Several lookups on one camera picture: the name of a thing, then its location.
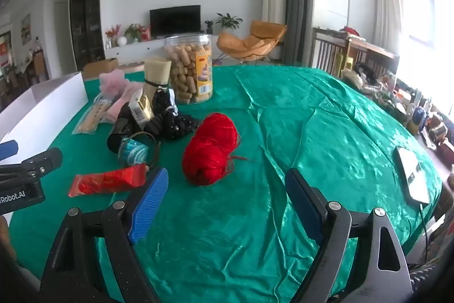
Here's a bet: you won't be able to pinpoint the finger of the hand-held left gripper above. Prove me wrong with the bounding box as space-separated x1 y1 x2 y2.
0 140 19 160
0 147 64 183

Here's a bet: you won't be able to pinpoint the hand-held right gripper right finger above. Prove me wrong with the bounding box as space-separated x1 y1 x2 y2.
285 168 414 303

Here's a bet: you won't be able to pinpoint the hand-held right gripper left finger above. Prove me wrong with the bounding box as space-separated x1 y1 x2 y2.
39 167 169 303

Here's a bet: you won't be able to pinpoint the red foil packet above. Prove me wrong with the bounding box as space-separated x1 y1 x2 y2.
67 163 150 198

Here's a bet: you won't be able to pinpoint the red yarn ball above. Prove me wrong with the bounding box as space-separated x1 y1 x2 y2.
182 138 257 186
193 112 242 157

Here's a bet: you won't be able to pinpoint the white cardboard box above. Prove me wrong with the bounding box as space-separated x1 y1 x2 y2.
0 72 89 165

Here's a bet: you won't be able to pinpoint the black shiny cloth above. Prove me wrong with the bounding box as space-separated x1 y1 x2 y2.
107 107 142 152

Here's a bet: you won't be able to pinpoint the clear packet of biscuits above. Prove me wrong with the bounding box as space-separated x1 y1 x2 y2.
73 93 114 136

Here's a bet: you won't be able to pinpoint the black lace cloth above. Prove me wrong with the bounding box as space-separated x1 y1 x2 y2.
144 88 203 141

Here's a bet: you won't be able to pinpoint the green satin tablecloth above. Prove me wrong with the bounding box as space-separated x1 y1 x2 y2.
9 65 444 303

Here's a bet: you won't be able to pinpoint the wooden chair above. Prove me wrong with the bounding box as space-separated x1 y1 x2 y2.
32 49 50 82

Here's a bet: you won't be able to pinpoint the cream and gold packet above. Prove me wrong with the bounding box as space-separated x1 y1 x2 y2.
128 92 155 122

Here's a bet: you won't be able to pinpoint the pink cloth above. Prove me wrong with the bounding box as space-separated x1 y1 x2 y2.
104 81 146 122

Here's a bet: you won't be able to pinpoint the pink fluffy scrunchie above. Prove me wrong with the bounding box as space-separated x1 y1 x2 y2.
98 72 130 99

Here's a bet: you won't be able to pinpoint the white tablet device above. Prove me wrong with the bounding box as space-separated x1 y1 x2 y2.
395 146 430 204

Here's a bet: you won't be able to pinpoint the brown cardboard box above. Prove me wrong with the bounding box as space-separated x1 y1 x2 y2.
82 58 119 79

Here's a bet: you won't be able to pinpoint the beige rolled cloth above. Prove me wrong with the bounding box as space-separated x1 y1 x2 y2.
143 59 172 101

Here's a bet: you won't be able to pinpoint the wooden side table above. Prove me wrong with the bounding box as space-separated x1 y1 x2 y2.
117 62 146 74

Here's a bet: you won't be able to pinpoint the clear plastic snack jar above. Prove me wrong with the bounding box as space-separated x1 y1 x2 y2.
164 35 214 105

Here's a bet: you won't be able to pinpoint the clutter of household things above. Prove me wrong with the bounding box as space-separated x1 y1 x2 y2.
340 69 454 154

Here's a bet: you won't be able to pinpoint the red flowers in vase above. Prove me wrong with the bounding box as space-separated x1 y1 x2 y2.
105 25 122 48

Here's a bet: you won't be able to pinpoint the white television cabinet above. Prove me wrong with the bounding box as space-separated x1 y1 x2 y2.
105 35 220 66

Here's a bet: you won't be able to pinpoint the dark bookcase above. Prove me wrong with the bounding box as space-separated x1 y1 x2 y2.
69 0 106 72

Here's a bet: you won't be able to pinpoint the green plant with red flowers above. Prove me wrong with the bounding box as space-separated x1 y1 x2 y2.
124 24 142 43

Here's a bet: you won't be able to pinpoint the wooden slatted crib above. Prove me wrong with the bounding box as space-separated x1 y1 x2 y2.
311 27 400 76

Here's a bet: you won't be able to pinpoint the orange lounge chair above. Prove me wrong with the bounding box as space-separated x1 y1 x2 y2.
216 20 287 63

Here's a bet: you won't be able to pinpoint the black television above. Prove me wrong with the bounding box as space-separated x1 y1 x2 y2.
149 5 201 39

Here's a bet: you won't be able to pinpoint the large green potted plant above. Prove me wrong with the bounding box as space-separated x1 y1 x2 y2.
217 12 243 32

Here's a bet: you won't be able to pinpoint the white curtain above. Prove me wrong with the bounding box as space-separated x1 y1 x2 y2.
373 0 412 55

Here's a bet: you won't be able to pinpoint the window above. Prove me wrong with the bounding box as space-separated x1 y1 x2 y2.
408 0 454 51

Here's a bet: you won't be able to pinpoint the framed wall picture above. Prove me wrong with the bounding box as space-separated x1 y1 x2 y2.
20 14 32 46

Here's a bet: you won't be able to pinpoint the black cable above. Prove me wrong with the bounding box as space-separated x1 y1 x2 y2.
419 203 431 264

